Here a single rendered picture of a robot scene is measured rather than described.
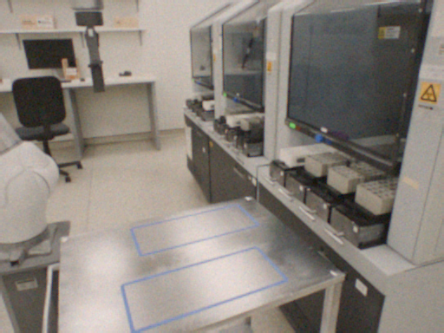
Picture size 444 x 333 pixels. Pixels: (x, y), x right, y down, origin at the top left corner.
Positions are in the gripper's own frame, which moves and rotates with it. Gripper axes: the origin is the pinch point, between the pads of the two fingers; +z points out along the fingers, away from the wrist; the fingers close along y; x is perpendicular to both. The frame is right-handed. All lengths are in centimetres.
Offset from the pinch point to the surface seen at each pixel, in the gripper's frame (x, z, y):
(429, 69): 75, -4, 47
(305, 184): 67, 39, 11
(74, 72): -37, 22, -334
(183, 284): 13, 38, 50
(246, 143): 67, 39, -45
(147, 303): 5, 38, 53
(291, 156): 70, 34, -5
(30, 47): -79, -8, -338
